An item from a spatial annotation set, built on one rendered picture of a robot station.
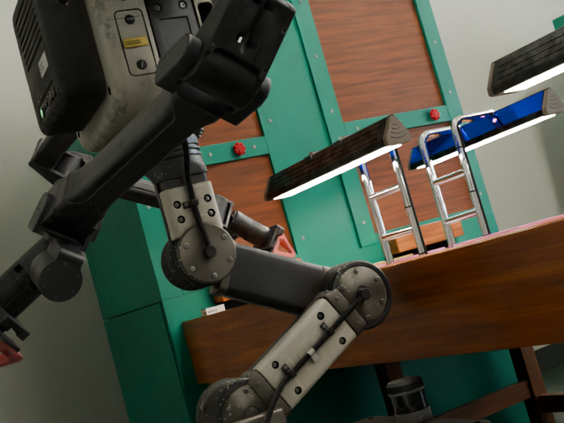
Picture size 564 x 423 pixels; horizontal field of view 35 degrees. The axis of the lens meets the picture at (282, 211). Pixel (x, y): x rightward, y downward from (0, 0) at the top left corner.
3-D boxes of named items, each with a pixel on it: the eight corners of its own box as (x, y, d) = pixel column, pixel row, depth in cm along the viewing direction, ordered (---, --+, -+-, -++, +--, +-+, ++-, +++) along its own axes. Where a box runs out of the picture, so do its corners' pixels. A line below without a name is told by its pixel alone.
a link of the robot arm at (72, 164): (17, 173, 220) (31, 142, 226) (67, 198, 225) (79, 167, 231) (88, 84, 187) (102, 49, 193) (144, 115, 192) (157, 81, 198)
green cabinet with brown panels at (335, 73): (162, 300, 259) (80, -7, 267) (102, 321, 306) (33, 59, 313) (493, 212, 330) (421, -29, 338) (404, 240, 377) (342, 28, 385)
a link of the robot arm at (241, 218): (231, 221, 225) (236, 204, 228) (216, 232, 230) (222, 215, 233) (253, 235, 227) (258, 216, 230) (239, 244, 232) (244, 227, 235)
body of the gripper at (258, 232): (264, 234, 239) (242, 221, 236) (283, 227, 230) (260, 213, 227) (256, 255, 236) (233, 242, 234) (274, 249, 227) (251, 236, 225)
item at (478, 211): (498, 267, 248) (452, 114, 252) (451, 278, 265) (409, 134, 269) (545, 253, 258) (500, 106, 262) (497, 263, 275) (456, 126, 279)
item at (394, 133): (388, 144, 211) (379, 115, 212) (264, 202, 264) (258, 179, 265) (413, 139, 216) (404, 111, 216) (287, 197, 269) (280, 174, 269)
